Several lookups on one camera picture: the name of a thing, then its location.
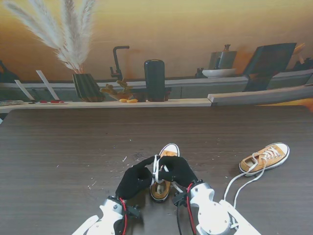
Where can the black kitchen faucet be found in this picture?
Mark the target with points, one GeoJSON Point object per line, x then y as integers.
{"type": "Point", "coordinates": [117, 61]}

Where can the orange canvas sneaker with laces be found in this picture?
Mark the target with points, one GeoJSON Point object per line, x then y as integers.
{"type": "Point", "coordinates": [160, 193]}

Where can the long white slat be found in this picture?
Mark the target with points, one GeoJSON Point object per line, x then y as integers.
{"type": "Point", "coordinates": [47, 85]}

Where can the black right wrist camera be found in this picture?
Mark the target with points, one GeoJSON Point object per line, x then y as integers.
{"type": "Point", "coordinates": [179, 199]}

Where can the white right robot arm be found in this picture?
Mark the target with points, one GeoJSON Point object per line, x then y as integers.
{"type": "Point", "coordinates": [212, 215]}

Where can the dark low stand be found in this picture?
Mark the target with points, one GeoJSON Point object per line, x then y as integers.
{"type": "Point", "coordinates": [168, 94]}

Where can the white pampas grass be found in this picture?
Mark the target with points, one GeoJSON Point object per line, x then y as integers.
{"type": "Point", "coordinates": [73, 36]}

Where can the red flat strips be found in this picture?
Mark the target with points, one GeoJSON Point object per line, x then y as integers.
{"type": "Point", "coordinates": [52, 101]}

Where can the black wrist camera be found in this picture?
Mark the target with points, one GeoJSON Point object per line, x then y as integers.
{"type": "Point", "coordinates": [179, 199]}
{"type": "Point", "coordinates": [134, 211]}

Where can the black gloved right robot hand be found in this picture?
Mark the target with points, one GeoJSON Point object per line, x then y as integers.
{"type": "Point", "coordinates": [181, 171]}

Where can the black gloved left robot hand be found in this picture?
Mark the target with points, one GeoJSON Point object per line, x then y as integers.
{"type": "Point", "coordinates": [132, 183]}

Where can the dark green ribbed vase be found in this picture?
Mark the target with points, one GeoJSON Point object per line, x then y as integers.
{"type": "Point", "coordinates": [85, 86]}

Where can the yellow cactus ornament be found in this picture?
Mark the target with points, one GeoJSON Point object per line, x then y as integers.
{"type": "Point", "coordinates": [122, 92]}

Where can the short white slat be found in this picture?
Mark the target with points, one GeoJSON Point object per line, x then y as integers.
{"type": "Point", "coordinates": [24, 90]}

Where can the grey wooden plank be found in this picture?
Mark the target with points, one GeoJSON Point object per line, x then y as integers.
{"type": "Point", "coordinates": [256, 96]}

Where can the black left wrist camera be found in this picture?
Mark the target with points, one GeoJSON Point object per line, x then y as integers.
{"type": "Point", "coordinates": [134, 211]}

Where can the grey metal pot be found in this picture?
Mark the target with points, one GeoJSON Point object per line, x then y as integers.
{"type": "Point", "coordinates": [225, 60]}

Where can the white bowl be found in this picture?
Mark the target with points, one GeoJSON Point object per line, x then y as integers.
{"type": "Point", "coordinates": [217, 73]}

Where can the small black holder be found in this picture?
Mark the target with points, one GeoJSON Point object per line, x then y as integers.
{"type": "Point", "coordinates": [199, 73]}

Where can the yellow oval fruit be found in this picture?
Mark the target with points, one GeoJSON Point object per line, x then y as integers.
{"type": "Point", "coordinates": [123, 100]}
{"type": "Point", "coordinates": [132, 100]}

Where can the black cylindrical canister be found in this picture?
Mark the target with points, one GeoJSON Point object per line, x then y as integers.
{"type": "Point", "coordinates": [154, 80]}

